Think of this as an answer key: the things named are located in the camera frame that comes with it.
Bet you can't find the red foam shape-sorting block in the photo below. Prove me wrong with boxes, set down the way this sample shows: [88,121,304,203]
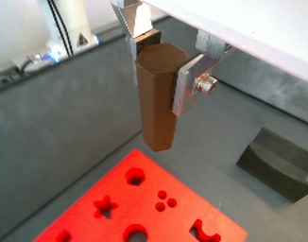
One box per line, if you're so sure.
[33,149,248,242]

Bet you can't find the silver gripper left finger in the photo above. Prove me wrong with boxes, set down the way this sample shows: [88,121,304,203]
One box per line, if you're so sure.
[109,0,161,83]

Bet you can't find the brown hexagonal prism peg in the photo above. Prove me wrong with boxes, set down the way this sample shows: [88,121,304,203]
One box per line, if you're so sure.
[136,43,187,151]

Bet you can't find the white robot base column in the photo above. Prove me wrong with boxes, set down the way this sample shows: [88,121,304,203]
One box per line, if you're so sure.
[36,0,99,62]

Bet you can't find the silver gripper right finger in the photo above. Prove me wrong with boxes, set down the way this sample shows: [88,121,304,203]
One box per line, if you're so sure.
[172,30,235,117]

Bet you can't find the dark grey cradle stand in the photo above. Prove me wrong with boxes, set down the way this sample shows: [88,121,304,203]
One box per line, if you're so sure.
[236,128,308,202]

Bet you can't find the black cable on column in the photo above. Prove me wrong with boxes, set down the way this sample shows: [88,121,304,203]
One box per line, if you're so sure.
[47,0,75,58]

